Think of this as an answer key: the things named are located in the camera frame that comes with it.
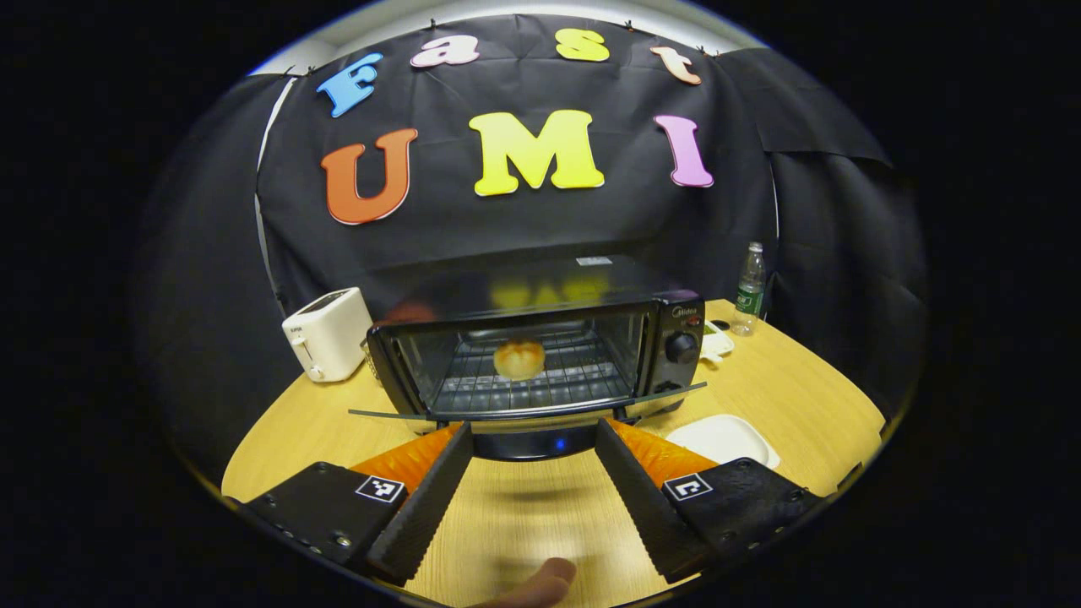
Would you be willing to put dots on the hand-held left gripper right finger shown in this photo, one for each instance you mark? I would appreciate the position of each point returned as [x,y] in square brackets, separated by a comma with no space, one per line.
[633,505]

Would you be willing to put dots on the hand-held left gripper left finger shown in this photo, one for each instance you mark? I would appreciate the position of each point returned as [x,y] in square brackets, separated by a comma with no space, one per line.
[426,505]

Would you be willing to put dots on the black electric oven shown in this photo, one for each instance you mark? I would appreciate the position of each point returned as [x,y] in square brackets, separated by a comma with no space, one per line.
[676,355]

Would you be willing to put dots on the round bread bun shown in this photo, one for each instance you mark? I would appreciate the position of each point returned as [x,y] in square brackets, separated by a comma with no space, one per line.
[519,359]

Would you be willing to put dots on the white square plate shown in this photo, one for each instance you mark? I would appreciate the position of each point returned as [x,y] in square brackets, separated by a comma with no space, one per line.
[726,439]

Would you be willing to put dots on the white packet with green print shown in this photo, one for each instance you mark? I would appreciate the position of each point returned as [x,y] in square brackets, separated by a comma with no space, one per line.
[716,339]

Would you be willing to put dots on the white toaster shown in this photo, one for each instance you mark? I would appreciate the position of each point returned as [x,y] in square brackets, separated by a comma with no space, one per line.
[329,333]

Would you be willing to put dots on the clear water bottle green label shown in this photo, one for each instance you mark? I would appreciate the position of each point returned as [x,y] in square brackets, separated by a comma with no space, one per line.
[749,291]

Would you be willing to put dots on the black backdrop cloth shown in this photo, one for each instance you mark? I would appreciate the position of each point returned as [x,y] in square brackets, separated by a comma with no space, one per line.
[220,253]

